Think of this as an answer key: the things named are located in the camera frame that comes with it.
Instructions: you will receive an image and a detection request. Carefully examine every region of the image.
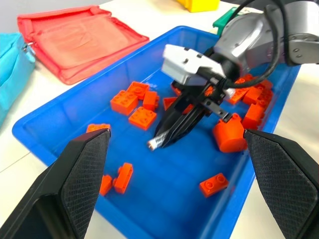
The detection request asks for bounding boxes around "yellow plastic bin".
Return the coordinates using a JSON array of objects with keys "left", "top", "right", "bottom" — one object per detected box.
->
[{"left": 176, "top": 0, "right": 221, "bottom": 13}]

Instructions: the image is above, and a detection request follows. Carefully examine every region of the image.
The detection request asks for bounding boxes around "orange cylindrical toy block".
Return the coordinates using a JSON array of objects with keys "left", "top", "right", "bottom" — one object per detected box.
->
[{"left": 212, "top": 113, "right": 249, "bottom": 153}]

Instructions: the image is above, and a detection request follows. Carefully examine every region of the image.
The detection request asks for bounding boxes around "blue plastic bin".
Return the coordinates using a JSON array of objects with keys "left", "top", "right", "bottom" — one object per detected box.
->
[{"left": 11, "top": 25, "right": 301, "bottom": 239}]

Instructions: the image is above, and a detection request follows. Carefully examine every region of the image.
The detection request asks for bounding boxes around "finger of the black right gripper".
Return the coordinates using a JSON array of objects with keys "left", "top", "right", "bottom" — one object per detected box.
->
[
  {"left": 163, "top": 106, "right": 209, "bottom": 149},
  {"left": 155, "top": 98, "right": 186, "bottom": 138}
]

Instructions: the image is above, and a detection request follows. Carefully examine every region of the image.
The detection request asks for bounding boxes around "red fabric zipper pouch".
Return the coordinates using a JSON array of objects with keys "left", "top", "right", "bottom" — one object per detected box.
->
[{"left": 16, "top": 4, "right": 150, "bottom": 86}]

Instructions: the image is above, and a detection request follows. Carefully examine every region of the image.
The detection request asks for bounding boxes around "light blue fabric pouch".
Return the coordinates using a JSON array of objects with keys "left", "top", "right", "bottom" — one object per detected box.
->
[{"left": 0, "top": 32, "right": 36, "bottom": 126}]

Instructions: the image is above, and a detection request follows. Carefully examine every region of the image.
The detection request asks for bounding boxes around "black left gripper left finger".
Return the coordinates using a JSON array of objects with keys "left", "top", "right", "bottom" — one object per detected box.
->
[{"left": 0, "top": 128, "right": 111, "bottom": 239}]

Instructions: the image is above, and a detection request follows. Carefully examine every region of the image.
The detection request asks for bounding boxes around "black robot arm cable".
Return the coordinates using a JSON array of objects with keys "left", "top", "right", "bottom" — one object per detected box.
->
[{"left": 211, "top": 0, "right": 290, "bottom": 90}]

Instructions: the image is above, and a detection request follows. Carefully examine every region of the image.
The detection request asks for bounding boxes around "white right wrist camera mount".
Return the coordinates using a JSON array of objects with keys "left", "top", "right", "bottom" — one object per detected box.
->
[{"left": 161, "top": 44, "right": 228, "bottom": 87}]

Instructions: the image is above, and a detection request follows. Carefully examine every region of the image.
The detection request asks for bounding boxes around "orange toy brick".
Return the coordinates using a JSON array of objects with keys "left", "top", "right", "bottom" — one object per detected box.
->
[
  {"left": 235, "top": 73, "right": 255, "bottom": 84},
  {"left": 258, "top": 89, "right": 275, "bottom": 109},
  {"left": 128, "top": 106, "right": 158, "bottom": 131},
  {"left": 99, "top": 174, "right": 114, "bottom": 197},
  {"left": 242, "top": 103, "right": 266, "bottom": 130},
  {"left": 170, "top": 82, "right": 183, "bottom": 97},
  {"left": 127, "top": 81, "right": 151, "bottom": 101},
  {"left": 86, "top": 123, "right": 112, "bottom": 133},
  {"left": 110, "top": 90, "right": 139, "bottom": 116},
  {"left": 227, "top": 86, "right": 250, "bottom": 105},
  {"left": 243, "top": 87, "right": 263, "bottom": 106},
  {"left": 113, "top": 162, "right": 134, "bottom": 195},
  {"left": 142, "top": 91, "right": 160, "bottom": 111},
  {"left": 199, "top": 172, "right": 230, "bottom": 199},
  {"left": 256, "top": 79, "right": 274, "bottom": 92}
]

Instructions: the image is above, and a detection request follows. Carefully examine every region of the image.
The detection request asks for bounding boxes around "green plastic bin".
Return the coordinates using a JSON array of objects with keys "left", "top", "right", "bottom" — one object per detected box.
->
[{"left": 212, "top": 6, "right": 240, "bottom": 36}]

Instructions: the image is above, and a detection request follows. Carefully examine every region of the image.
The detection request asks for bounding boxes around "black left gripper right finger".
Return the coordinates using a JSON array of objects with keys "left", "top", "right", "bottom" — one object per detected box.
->
[{"left": 243, "top": 128, "right": 319, "bottom": 239}]

